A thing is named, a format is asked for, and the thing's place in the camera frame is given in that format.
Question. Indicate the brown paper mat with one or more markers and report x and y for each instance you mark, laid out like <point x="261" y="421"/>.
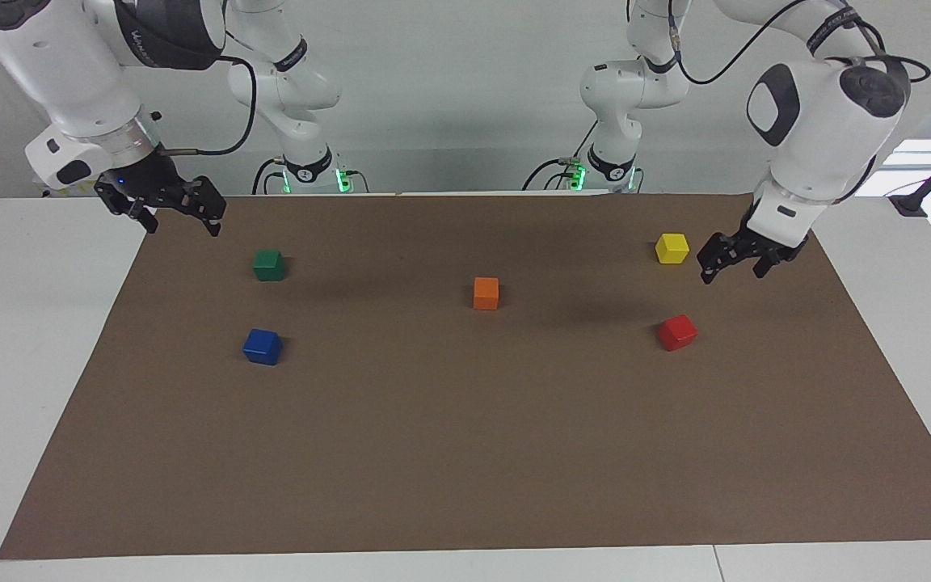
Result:
<point x="465" y="420"/>

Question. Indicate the orange block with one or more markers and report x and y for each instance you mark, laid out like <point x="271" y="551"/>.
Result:
<point x="486" y="293"/>

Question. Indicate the red block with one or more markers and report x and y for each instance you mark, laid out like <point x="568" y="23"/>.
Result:
<point x="677" y="332"/>

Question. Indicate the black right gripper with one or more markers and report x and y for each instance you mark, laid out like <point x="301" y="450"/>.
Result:
<point x="146" y="178"/>

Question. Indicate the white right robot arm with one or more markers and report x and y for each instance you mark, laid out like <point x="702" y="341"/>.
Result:
<point x="69" y="73"/>

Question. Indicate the green block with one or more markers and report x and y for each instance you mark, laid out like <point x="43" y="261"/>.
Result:
<point x="268" y="264"/>

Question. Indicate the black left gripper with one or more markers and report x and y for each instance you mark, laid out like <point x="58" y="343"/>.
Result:
<point x="773" y="242"/>

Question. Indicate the blue block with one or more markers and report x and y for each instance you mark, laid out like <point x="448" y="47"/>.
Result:
<point x="262" y="346"/>

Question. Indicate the yellow block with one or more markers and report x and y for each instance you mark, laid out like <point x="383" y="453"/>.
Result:
<point x="671" y="248"/>

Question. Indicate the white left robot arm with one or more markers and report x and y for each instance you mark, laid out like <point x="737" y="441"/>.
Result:
<point x="825" y="137"/>

